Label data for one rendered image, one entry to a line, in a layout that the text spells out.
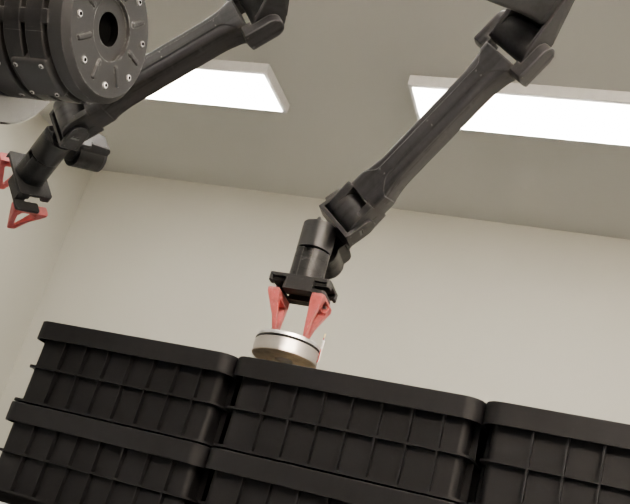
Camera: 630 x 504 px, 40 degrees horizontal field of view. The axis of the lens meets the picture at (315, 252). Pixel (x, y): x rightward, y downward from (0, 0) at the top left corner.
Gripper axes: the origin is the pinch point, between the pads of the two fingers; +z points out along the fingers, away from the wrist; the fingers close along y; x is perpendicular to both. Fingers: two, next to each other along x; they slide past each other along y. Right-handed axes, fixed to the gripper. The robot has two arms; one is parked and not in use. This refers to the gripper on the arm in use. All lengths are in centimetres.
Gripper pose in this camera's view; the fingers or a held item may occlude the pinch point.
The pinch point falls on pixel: (289, 335)
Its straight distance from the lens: 135.8
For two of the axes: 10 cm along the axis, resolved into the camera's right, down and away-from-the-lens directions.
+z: -2.5, 8.9, -3.9
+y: -9.5, -1.3, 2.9
